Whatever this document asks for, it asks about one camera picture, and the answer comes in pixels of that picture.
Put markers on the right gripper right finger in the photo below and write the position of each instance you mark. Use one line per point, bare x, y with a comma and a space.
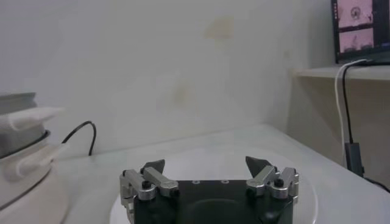
265, 179

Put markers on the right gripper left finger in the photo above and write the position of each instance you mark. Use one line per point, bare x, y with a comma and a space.
155, 181

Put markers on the black open laptop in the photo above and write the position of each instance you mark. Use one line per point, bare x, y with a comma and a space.
362, 30

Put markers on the round white plate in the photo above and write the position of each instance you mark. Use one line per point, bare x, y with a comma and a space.
210, 164

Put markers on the cream electric cooking pot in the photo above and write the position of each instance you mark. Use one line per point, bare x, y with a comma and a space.
33, 188

